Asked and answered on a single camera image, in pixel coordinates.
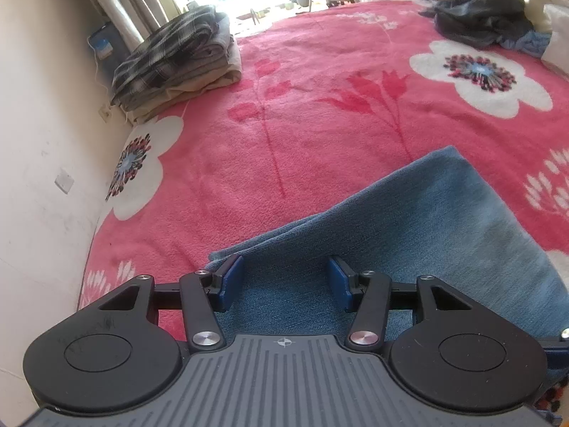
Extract black computer tower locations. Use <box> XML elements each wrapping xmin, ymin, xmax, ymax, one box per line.
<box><xmin>88</xmin><ymin>22</ymin><xmax>130</xmax><ymax>89</ymax></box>

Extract dark blue clothes pile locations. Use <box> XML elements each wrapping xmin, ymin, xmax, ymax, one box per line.
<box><xmin>420</xmin><ymin>0</ymin><xmax>551</xmax><ymax>59</ymax></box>

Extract white wall socket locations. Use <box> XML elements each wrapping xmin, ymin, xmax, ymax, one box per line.
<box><xmin>99</xmin><ymin>104</ymin><xmax>112</xmax><ymax>122</ymax></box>

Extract white blank wall plate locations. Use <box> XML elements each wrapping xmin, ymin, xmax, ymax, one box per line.
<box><xmin>54</xmin><ymin>169</ymin><xmax>74</xmax><ymax>195</ymax></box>

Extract blue denim jeans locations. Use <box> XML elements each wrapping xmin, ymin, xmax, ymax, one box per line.
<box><xmin>208</xmin><ymin>147</ymin><xmax>568</xmax><ymax>338</ymax></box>

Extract pink floral fleece blanket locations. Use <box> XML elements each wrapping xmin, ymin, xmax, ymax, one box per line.
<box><xmin>77</xmin><ymin>0</ymin><xmax>569</xmax><ymax>343</ymax></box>

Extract folded beige grey clothes stack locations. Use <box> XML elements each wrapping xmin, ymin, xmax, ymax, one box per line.
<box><xmin>121</xmin><ymin>14</ymin><xmax>242</xmax><ymax>123</ymax></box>

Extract white fleece robe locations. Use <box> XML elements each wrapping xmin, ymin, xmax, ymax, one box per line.
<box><xmin>524</xmin><ymin>0</ymin><xmax>568</xmax><ymax>79</ymax></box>

